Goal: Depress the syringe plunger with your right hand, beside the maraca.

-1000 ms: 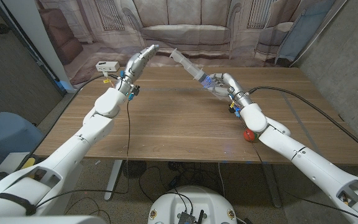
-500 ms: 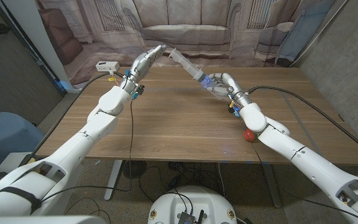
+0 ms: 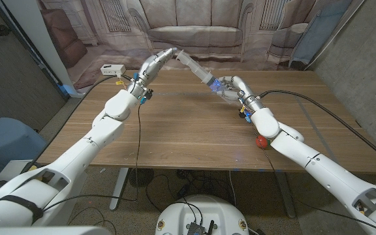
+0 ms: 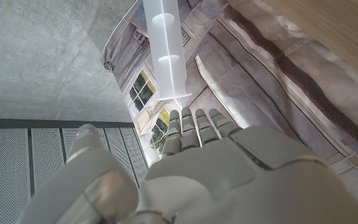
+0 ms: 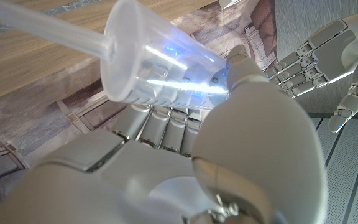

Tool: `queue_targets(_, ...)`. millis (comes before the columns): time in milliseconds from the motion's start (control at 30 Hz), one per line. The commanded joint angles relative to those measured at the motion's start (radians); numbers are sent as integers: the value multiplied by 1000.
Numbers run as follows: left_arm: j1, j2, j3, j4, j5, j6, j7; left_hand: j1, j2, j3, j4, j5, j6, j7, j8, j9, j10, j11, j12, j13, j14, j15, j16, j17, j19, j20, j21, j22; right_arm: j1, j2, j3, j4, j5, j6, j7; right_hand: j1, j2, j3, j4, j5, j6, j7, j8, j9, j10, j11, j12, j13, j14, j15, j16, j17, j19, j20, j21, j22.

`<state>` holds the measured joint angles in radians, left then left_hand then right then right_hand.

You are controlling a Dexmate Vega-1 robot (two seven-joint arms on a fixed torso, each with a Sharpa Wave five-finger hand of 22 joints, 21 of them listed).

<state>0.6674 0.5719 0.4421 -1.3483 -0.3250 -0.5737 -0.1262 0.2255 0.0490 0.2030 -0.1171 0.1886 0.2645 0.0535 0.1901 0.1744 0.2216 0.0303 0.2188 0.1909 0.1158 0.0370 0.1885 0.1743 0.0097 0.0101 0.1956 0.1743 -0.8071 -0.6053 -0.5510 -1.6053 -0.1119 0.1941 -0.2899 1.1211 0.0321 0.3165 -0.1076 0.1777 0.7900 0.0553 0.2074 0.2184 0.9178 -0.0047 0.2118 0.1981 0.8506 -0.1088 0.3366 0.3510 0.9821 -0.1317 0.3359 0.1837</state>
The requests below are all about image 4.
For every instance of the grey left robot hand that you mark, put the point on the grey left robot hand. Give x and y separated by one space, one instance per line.
228 180

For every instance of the clear plastic syringe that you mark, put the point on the clear plastic syringe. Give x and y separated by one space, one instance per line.
166 43

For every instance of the printed sofa room backdrop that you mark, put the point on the printed sofa room backdrop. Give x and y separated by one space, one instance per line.
259 93

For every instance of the grey perforated panel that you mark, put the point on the grey perforated panel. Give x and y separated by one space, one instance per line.
11 168

